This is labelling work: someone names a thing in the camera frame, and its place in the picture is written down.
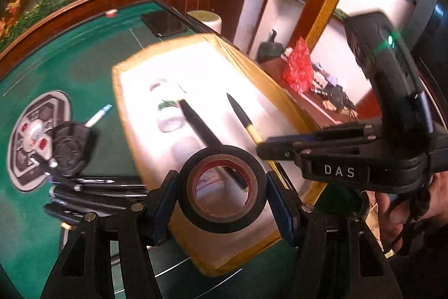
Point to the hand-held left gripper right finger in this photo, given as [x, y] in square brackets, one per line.
[280, 212]

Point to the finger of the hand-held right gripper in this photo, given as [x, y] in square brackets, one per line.
[276, 150]
[343, 132]

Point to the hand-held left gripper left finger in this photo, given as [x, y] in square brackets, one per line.
[163, 206]

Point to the black brush yellow band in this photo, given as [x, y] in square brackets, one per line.
[241, 115]

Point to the black tape roll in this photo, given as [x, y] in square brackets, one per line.
[224, 224]

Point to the gold-edged storage box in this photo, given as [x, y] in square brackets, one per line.
[140, 99]

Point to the person's right hand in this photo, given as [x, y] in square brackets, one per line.
[385, 211]

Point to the slim black pen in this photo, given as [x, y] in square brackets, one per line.
[115, 187]

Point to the thick black marker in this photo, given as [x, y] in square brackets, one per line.
[91, 199]
[59, 211]

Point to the thin black pen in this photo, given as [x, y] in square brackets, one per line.
[94, 181]

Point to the red plastic bag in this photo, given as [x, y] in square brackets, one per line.
[297, 67]

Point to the long black pen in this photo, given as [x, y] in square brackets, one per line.
[199, 127]

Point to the dark green pouch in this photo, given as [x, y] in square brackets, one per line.
[269, 47]

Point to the black round case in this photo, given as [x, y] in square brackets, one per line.
[71, 148]

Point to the white pen blue cap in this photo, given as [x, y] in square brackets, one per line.
[98, 116]

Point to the black pen silver tip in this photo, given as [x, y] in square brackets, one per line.
[43, 162]

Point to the white round stool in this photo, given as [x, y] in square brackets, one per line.
[206, 22]

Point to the round mahjong control panel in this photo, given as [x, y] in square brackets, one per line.
[24, 152]

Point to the person's dark clothing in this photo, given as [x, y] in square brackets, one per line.
[420, 274]

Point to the black recessed table tray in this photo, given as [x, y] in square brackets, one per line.
[162, 24]

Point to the small red white roll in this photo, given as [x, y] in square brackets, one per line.
[110, 13]

